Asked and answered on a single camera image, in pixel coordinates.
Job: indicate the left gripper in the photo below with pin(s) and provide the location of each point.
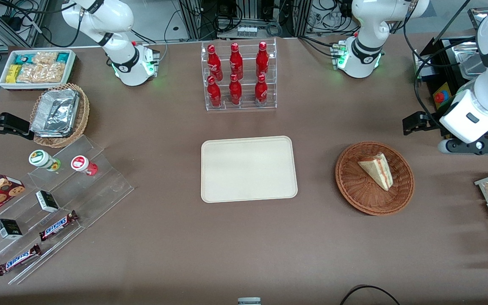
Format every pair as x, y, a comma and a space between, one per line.
432, 122

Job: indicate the triangular sandwich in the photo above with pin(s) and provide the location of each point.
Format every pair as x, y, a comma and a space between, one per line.
377, 171

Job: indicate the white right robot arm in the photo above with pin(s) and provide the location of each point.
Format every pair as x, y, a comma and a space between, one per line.
112, 25

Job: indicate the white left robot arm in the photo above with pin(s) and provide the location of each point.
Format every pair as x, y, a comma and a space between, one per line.
364, 25

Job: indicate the light oval wicker basket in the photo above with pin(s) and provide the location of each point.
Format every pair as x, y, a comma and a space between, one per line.
81, 120

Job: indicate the brown round wicker basket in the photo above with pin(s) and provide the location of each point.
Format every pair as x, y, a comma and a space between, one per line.
354, 190

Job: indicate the cream plastic tray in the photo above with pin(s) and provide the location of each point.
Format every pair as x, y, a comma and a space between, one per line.
248, 169

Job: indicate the red warmer knob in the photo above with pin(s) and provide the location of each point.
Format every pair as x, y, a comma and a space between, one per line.
439, 97

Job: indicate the white rectangular snack bin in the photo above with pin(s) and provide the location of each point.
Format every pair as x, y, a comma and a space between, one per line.
4, 84

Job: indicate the green label white-lid jar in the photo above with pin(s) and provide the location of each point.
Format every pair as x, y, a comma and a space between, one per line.
40, 158

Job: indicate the stacked aluminium foil containers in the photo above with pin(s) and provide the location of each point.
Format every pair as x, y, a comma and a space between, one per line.
55, 112

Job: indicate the black food warmer cabinet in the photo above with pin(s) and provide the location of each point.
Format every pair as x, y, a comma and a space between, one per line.
449, 87

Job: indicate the yellow snack packet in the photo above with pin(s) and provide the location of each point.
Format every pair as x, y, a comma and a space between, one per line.
13, 73

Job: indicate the clear bag of crackers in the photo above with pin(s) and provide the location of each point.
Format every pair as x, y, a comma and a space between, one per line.
45, 57
53, 73
28, 74

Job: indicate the teal snack packet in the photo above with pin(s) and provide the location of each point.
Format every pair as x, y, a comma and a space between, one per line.
62, 57
23, 58

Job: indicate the red label white-lid jar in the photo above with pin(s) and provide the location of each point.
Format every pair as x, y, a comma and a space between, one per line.
81, 163

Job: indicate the steel warmer pan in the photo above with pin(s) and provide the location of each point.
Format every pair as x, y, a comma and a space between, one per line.
466, 57

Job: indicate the small black carton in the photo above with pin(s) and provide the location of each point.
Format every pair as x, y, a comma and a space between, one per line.
47, 201
9, 229

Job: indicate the clear acrylic stepped stand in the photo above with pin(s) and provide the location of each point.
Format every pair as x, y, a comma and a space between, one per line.
100, 190

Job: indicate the snickers chocolate bar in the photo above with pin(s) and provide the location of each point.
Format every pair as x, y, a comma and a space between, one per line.
57, 225
18, 259

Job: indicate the red cola bottle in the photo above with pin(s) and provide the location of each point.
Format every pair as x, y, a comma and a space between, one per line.
235, 92
214, 94
261, 92
236, 61
262, 59
214, 63

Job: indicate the clear acrylic bottle rack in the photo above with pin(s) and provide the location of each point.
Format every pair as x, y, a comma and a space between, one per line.
246, 106

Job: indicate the white power strip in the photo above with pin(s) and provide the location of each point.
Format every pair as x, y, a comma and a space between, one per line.
247, 31

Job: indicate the small grey device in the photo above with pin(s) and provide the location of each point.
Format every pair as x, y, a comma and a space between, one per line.
249, 301

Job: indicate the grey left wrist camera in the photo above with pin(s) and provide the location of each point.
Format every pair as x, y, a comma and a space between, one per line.
468, 146

